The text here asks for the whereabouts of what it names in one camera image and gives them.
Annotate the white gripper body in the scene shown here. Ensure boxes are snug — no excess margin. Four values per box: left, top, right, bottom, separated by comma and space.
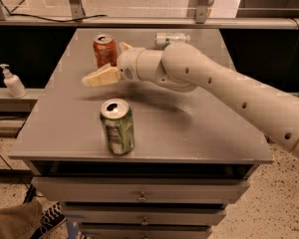
117, 47, 145, 82

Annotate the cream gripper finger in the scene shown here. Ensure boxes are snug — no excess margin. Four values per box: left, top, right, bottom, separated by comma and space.
119, 42, 132, 52
82, 64, 121, 88

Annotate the red coke can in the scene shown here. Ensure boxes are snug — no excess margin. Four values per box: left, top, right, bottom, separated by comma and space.
93, 34, 118, 68

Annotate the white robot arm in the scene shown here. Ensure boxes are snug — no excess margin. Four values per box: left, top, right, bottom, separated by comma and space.
82, 42, 299, 159

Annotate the green upright soda can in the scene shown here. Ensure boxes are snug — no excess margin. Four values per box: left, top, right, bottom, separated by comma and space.
100, 99, 135, 155

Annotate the grey metal railing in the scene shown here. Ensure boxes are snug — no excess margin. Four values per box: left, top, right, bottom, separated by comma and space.
0, 0, 299, 30

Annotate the white pump soap bottle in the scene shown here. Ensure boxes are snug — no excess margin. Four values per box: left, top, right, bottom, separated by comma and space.
0, 64, 27, 99

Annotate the grey drawer cabinet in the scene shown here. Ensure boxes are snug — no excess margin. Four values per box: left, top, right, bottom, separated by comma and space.
8, 28, 275, 239

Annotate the top grey drawer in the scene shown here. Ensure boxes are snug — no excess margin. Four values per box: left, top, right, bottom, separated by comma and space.
32, 177, 249, 204

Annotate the grey drawer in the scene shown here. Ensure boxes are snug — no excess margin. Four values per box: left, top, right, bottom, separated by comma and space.
79, 224, 212, 239
32, 177, 249, 204
63, 206, 226, 226

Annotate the middle grey drawer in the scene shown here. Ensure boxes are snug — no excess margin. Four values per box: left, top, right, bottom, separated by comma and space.
63, 206, 226, 226

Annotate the checkered shoe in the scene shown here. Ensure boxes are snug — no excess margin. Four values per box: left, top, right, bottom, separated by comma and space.
31, 202, 66, 239

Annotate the bottom grey drawer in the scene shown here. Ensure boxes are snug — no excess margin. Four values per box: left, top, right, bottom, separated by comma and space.
79, 224, 212, 239

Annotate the khaki trouser leg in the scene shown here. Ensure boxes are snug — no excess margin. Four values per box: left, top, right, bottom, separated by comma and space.
0, 200, 43, 239

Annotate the black cable on rail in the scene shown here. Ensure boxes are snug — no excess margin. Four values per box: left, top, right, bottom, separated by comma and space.
0, 0, 108, 23

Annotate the black cable on floor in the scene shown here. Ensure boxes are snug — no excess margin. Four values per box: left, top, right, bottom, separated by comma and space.
0, 116, 36, 191

